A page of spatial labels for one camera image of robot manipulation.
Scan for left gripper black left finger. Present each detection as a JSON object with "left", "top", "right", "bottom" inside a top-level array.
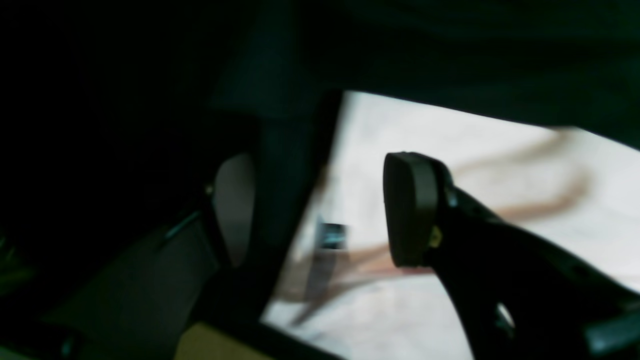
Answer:
[{"left": 40, "top": 152, "right": 257, "bottom": 360}]

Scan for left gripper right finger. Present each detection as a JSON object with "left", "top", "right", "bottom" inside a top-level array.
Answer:
[{"left": 383, "top": 152, "right": 640, "bottom": 360}]

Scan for pink T-shirt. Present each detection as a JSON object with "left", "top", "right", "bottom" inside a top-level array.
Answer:
[{"left": 262, "top": 92, "right": 639, "bottom": 360}]

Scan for black table cloth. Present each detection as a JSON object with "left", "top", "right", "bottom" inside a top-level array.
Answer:
[{"left": 0, "top": 0, "right": 640, "bottom": 360}]

